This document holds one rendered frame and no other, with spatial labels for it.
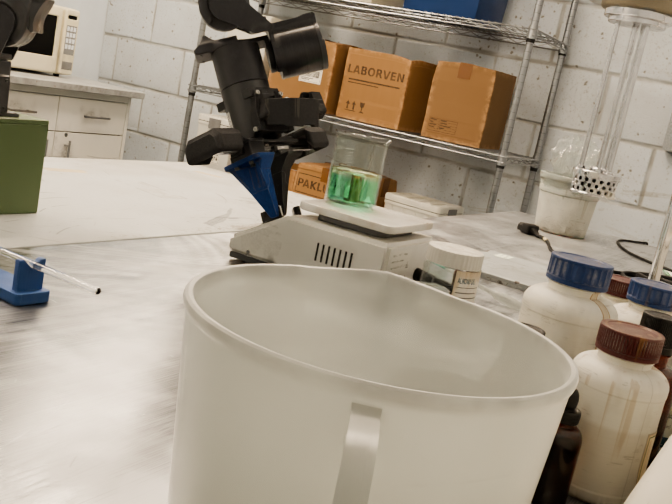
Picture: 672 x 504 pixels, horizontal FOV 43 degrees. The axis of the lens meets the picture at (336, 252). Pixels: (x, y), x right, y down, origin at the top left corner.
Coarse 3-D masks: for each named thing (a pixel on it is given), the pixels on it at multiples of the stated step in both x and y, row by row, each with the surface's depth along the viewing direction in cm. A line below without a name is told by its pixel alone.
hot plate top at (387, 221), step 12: (300, 204) 94; (312, 204) 93; (324, 204) 94; (336, 216) 91; (348, 216) 91; (360, 216) 91; (372, 216) 93; (384, 216) 95; (396, 216) 97; (408, 216) 99; (372, 228) 90; (384, 228) 89; (396, 228) 89; (408, 228) 92; (420, 228) 95
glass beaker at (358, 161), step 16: (336, 144) 95; (352, 144) 94; (368, 144) 93; (384, 144) 94; (336, 160) 95; (352, 160) 94; (368, 160) 94; (384, 160) 96; (336, 176) 95; (352, 176) 94; (368, 176) 94; (336, 192) 95; (352, 192) 94; (368, 192) 95; (352, 208) 95; (368, 208) 96
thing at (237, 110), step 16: (256, 80) 97; (224, 96) 98; (240, 96) 97; (272, 96) 98; (224, 112) 100; (240, 112) 97; (224, 128) 92; (240, 128) 97; (272, 128) 97; (304, 128) 102; (320, 128) 104; (192, 144) 93; (208, 144) 91; (224, 144) 90; (240, 144) 92; (272, 144) 101; (288, 144) 102; (304, 144) 104; (320, 144) 103; (192, 160) 93; (208, 160) 96
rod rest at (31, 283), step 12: (24, 264) 68; (0, 276) 71; (12, 276) 72; (24, 276) 68; (36, 276) 69; (0, 288) 68; (12, 288) 68; (24, 288) 68; (36, 288) 69; (12, 300) 68; (24, 300) 68; (36, 300) 69; (48, 300) 70
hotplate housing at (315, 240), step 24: (288, 216) 94; (312, 216) 96; (240, 240) 97; (264, 240) 96; (288, 240) 94; (312, 240) 93; (336, 240) 91; (360, 240) 90; (384, 240) 90; (408, 240) 93; (432, 240) 100; (312, 264) 93; (336, 264) 91; (360, 264) 90; (384, 264) 89; (408, 264) 94
